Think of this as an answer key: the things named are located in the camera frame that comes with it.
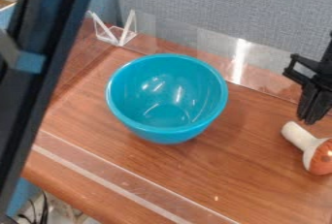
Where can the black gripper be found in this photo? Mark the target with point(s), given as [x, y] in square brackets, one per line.
[315, 101]

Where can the white brown toy mushroom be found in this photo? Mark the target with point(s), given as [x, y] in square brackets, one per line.
[318, 149]

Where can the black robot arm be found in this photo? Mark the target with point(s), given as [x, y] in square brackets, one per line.
[36, 46]

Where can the blue plastic bowl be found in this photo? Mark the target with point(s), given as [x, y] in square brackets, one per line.
[167, 96]

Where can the clear acrylic back barrier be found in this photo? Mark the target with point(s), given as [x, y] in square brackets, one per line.
[247, 64]

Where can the clear acrylic barrier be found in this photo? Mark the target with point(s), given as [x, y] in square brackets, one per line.
[136, 188]
[247, 64]

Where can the clear acrylic front barrier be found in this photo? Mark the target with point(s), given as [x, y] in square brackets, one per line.
[136, 188]

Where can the clear acrylic corner bracket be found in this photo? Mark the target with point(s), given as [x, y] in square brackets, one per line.
[115, 35]

